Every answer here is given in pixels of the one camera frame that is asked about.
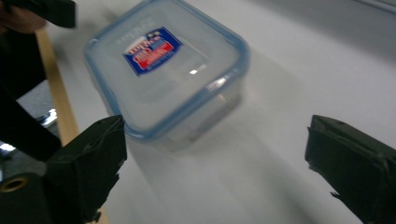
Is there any clear blue-rimmed plastic container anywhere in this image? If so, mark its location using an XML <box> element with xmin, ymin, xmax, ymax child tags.
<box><xmin>82</xmin><ymin>0</ymin><xmax>251</xmax><ymax>142</ymax></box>

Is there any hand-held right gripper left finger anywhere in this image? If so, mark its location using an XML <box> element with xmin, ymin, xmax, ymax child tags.
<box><xmin>43</xmin><ymin>114</ymin><xmax>129</xmax><ymax>224</ymax></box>

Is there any wooden table edge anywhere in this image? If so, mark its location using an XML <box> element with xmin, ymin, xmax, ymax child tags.
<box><xmin>35</xmin><ymin>27</ymin><xmax>110</xmax><ymax>224</ymax></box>

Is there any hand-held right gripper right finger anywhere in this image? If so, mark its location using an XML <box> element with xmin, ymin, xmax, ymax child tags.
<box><xmin>304</xmin><ymin>114</ymin><xmax>396</xmax><ymax>224</ymax></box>

